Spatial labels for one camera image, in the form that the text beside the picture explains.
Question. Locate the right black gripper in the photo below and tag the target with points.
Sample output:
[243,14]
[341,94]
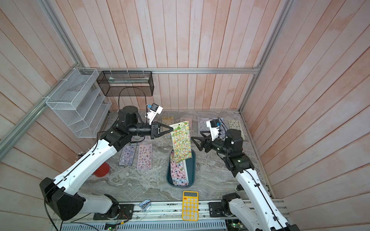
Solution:
[209,141]

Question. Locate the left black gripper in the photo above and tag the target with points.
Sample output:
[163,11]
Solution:
[155,130]

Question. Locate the translucent bubble sticker sheet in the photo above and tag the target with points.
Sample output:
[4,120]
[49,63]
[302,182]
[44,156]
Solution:
[202,126]

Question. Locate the yellow green animal sticker sheet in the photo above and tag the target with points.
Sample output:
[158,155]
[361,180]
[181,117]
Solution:
[181,141]

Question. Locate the teal storage tray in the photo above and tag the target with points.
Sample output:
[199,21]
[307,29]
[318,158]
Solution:
[191,168]

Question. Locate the pink colourful character sticker sheet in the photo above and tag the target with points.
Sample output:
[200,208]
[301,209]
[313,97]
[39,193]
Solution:
[178,172]

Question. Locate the purple cartoon sticker sheet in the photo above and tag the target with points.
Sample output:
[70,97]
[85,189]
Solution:
[127,155]

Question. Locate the blue penguin sticker sheet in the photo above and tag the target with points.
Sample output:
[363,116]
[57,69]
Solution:
[222,128]

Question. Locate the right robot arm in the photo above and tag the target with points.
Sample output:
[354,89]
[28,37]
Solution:
[265,216]

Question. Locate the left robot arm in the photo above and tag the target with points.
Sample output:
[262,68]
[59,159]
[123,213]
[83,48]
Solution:
[61,193]

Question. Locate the bottom sticker sheet in tray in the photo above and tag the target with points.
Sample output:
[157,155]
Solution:
[189,121]

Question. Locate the yellow calculator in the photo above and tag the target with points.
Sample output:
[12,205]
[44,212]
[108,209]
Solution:
[190,206]

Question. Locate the black mesh basket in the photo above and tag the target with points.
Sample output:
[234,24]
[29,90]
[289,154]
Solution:
[126,83]

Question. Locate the pencil holder with pencils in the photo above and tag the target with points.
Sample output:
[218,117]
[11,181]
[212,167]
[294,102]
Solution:
[101,170]

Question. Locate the blue stapler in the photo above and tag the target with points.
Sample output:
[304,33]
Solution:
[144,205]

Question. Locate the green circuit board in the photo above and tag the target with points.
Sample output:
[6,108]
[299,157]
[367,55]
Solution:
[234,225]

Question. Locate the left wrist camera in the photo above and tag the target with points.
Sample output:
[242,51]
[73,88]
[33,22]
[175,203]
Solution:
[154,109]

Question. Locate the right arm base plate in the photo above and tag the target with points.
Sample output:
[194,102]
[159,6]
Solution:
[216,209]

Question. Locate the aluminium front rail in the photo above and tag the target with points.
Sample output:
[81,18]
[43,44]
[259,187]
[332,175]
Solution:
[158,211]

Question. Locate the white vented cable duct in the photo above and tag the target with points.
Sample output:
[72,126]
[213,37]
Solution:
[180,225]

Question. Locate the white wire mesh shelf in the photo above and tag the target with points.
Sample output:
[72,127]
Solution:
[82,107]

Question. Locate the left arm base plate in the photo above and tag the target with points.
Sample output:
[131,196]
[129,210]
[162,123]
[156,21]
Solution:
[124,211]

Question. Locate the aluminium wall rail left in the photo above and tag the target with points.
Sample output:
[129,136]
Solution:
[20,129]

